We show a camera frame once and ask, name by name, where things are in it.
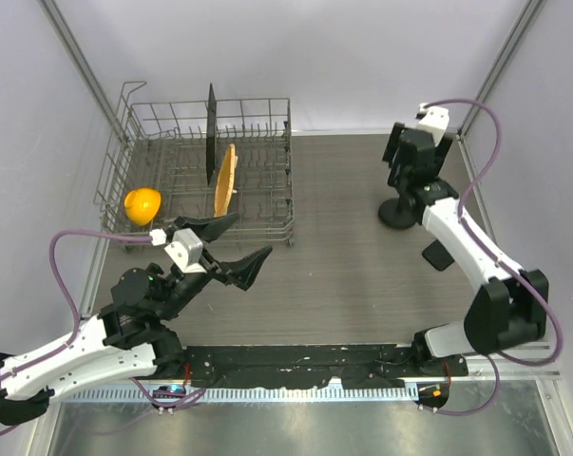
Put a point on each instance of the yellow bowl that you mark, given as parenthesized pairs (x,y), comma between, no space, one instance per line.
(142,205)

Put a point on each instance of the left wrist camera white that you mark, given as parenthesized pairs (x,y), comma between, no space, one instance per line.
(184,248)

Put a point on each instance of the white slotted cable duct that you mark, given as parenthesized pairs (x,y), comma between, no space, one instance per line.
(334,392)

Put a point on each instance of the black smartphone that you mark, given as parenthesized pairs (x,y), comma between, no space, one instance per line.
(437,256)

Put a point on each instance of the black plate upright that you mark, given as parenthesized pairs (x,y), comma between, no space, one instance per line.
(211,135)

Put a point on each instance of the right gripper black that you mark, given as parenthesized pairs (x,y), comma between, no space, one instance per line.
(394,144)

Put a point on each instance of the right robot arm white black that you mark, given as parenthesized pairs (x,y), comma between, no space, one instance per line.
(507,310)

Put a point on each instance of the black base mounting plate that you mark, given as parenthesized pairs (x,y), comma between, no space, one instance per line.
(304,367)

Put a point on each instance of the grey wire dish rack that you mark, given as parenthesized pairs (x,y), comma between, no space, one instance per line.
(161,145)

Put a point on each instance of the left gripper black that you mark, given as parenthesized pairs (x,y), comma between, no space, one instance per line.
(242,272)

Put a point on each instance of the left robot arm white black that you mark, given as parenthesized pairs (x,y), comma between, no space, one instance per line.
(128,338)

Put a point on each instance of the orange wooden plate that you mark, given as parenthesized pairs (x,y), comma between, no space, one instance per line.
(225,182)

